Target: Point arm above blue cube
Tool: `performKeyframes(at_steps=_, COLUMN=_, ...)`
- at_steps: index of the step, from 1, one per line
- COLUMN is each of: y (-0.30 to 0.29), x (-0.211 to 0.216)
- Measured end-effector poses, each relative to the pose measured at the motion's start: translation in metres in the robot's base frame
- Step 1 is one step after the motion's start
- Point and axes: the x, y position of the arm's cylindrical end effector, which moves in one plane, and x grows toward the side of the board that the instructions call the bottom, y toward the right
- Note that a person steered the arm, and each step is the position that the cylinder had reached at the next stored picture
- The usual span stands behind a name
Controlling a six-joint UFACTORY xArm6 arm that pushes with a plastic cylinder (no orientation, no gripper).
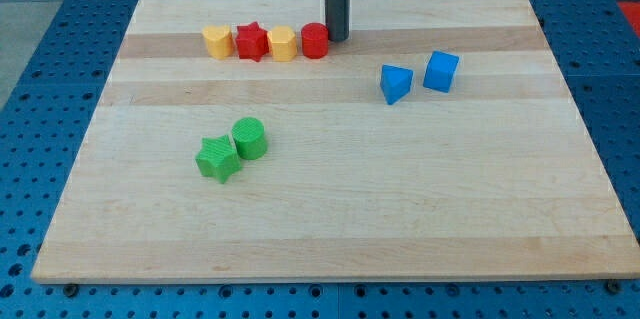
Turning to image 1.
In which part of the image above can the green star block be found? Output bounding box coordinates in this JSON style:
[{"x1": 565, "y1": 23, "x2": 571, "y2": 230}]
[{"x1": 195, "y1": 135, "x2": 242, "y2": 184}]

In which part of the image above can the green cylinder block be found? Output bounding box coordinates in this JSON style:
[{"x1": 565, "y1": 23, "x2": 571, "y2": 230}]
[{"x1": 231, "y1": 117, "x2": 268, "y2": 160}]

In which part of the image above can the yellow heart block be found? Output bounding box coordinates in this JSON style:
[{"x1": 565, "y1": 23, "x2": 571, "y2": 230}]
[{"x1": 202, "y1": 25, "x2": 235, "y2": 60}]

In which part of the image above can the red star block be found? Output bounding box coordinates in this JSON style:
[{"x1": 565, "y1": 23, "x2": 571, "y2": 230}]
[{"x1": 235, "y1": 22, "x2": 269, "y2": 62}]

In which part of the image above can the red cylinder block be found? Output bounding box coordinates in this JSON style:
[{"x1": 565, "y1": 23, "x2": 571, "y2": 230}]
[{"x1": 301, "y1": 22, "x2": 329, "y2": 59}]

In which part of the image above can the blue triangular prism block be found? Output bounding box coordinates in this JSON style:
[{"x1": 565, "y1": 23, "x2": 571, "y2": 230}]
[{"x1": 380, "y1": 65, "x2": 413, "y2": 105}]

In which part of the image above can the blue cube block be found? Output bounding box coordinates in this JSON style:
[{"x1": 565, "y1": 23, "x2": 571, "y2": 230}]
[{"x1": 423, "y1": 51, "x2": 460, "y2": 93}]

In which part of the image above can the wooden board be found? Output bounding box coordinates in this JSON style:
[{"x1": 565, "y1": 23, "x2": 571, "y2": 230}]
[{"x1": 31, "y1": 0, "x2": 639, "y2": 285}]

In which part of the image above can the yellow octagon block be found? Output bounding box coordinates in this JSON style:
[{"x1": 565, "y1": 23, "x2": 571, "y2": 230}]
[{"x1": 267, "y1": 26, "x2": 297, "y2": 62}]

